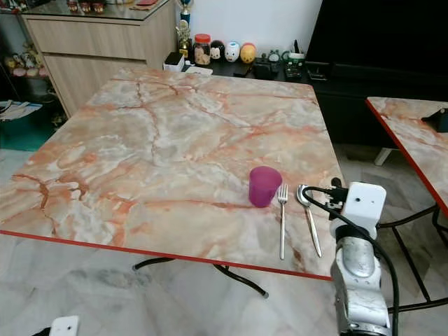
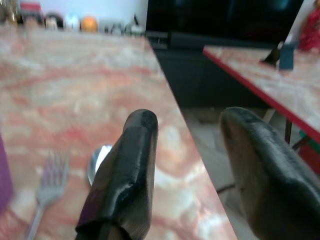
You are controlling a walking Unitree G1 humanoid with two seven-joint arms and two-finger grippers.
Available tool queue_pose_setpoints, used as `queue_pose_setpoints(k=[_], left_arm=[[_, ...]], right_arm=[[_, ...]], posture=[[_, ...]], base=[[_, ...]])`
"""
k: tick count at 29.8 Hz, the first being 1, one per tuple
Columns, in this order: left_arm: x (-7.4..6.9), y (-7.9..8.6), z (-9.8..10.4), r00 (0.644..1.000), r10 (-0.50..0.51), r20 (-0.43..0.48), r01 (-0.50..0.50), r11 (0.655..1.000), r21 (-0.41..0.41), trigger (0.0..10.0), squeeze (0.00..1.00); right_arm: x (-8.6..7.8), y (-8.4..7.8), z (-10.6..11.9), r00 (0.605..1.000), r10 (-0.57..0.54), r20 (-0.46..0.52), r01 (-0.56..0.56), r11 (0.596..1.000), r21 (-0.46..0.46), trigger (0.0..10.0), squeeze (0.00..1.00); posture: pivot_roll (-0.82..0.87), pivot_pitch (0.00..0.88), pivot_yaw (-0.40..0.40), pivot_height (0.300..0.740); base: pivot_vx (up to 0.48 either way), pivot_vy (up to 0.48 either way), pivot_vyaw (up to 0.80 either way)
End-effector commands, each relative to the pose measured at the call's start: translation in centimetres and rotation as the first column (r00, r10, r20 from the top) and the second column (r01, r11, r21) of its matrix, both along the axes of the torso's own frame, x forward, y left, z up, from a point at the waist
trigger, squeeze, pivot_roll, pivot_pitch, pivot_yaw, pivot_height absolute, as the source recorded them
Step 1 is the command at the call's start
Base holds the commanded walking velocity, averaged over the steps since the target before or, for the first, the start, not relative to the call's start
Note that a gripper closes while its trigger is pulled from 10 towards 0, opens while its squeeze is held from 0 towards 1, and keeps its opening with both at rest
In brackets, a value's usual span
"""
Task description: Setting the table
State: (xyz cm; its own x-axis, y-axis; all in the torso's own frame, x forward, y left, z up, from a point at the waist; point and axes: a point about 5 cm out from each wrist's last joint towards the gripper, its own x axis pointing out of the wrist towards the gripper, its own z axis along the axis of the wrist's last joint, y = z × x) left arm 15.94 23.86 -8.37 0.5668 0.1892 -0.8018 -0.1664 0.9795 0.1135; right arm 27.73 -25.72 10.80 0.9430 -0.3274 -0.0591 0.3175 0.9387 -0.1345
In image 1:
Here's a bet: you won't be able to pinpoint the yellow round figurine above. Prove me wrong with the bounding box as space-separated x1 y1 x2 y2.
240 43 257 64

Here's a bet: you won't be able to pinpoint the dark green mug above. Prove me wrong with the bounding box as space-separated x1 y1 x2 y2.
283 41 305 80

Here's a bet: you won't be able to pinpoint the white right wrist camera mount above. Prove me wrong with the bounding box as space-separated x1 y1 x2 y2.
331 182 387 242

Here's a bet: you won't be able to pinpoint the silver metal spoon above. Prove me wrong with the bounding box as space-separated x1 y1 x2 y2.
296 184 323 258

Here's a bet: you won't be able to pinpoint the light wooden drawer cabinet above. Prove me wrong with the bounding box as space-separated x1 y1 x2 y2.
22 3 178 116

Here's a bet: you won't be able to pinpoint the white round figurine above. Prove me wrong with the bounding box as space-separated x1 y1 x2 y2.
225 41 242 62

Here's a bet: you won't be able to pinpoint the black television stand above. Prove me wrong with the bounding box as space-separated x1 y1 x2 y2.
304 63 448 149

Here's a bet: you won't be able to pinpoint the small black box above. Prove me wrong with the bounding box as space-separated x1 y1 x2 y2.
422 106 448 134

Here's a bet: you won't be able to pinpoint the glass display shelf with toys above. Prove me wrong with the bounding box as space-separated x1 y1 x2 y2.
0 10 54 128

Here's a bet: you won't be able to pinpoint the small white black holder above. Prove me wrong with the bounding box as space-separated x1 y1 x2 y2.
164 51 185 71

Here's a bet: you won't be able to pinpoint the silver metal fork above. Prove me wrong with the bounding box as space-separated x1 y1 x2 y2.
277 183 289 261

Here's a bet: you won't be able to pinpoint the black metal table legs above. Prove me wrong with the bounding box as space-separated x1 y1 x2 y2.
388 203 448 313
133 257 268 299

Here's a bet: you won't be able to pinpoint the purple plastic cup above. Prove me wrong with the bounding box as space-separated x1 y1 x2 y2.
249 166 283 209

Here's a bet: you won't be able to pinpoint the teal storage bin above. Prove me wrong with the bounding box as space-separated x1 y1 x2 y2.
0 101 54 151

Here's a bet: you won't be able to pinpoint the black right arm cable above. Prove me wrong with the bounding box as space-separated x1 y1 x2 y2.
301 185 401 336

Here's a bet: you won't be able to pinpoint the black round figurine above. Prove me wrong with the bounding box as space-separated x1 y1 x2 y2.
210 40 225 62

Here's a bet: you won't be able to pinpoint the gold trophy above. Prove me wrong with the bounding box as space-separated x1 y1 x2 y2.
177 0 195 57

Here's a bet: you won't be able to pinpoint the black television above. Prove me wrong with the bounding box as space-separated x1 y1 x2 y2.
304 0 448 68

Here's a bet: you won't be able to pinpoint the red-lidded snack jar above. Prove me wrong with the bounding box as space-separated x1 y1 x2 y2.
193 34 212 66

